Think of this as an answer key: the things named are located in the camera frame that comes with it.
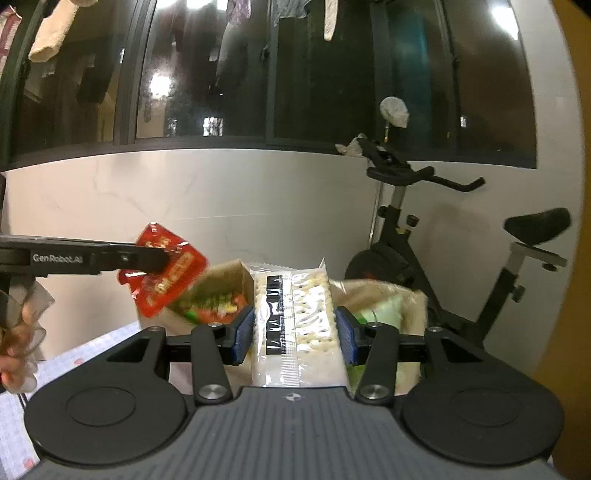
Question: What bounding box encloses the black exercise bike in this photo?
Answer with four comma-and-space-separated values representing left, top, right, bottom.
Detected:
344, 137, 573, 363

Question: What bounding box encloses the clear cracker pack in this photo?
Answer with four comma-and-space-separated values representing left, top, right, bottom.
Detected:
249, 264, 349, 388

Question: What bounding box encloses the hanging white sock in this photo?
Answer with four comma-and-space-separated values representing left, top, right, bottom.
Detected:
324, 0, 339, 42

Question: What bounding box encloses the metal pole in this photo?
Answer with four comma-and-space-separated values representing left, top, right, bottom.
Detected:
368, 124, 392, 252

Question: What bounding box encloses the white plastic bag on pole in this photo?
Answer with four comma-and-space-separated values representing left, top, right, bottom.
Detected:
380, 96, 410, 129

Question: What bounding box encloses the person's left hand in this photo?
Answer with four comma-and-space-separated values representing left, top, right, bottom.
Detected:
1, 276, 54, 394

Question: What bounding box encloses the small red snack packet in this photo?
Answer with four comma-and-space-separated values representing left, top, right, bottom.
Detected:
117, 223, 208, 318

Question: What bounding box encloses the crumpled white tissue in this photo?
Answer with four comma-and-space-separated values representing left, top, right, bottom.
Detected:
335, 134, 368, 158

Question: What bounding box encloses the green red corn snack bag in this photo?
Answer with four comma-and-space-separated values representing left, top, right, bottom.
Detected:
168, 269, 250, 325

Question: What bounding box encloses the light green veggie ring bag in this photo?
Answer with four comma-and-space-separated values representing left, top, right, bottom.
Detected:
348, 295, 403, 389

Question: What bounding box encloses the brown cardboard box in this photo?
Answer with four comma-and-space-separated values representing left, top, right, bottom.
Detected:
139, 260, 427, 391

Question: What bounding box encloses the hanging beige towel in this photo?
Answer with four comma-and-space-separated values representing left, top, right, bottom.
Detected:
28, 0, 97, 63

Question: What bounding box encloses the dark window frame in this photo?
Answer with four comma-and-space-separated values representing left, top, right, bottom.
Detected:
1, 1, 537, 170

